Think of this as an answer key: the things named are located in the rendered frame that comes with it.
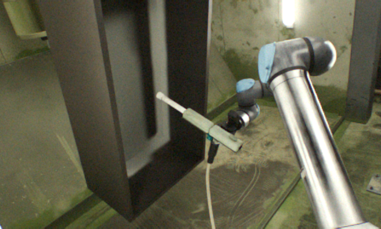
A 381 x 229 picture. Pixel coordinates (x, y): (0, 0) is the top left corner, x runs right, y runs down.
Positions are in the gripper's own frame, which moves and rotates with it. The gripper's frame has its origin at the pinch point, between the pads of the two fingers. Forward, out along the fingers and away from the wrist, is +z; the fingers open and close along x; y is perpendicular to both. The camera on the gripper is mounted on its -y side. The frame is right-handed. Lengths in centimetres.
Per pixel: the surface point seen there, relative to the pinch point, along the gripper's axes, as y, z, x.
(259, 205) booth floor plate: 72, -45, -27
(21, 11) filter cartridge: -2, 5, 146
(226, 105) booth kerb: 101, -156, 65
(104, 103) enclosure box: -18, 35, 31
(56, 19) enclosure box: -40, 36, 57
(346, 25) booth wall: -13, -184, -3
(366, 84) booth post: 25, -184, -40
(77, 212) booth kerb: 109, 28, 70
